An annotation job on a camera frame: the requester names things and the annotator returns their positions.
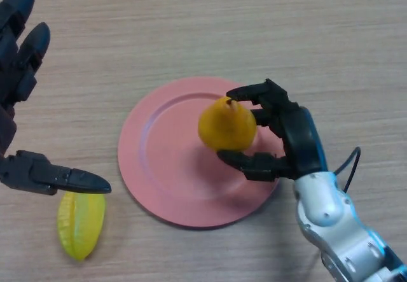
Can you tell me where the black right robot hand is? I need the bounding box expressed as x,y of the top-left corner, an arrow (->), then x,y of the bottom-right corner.
217,78 -> 329,183

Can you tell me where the yellow pear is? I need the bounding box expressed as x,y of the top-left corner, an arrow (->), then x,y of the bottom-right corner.
198,96 -> 258,152

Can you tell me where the pink round plate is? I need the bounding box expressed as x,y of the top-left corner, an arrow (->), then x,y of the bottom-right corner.
117,76 -> 286,230

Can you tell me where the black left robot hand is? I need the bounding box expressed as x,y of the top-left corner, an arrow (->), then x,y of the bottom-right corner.
0,0 -> 113,196

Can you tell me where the yellow green starfruit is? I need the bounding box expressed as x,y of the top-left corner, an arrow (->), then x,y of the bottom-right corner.
56,191 -> 106,262

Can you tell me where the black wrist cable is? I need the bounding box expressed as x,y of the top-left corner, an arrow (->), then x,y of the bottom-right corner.
333,146 -> 362,194

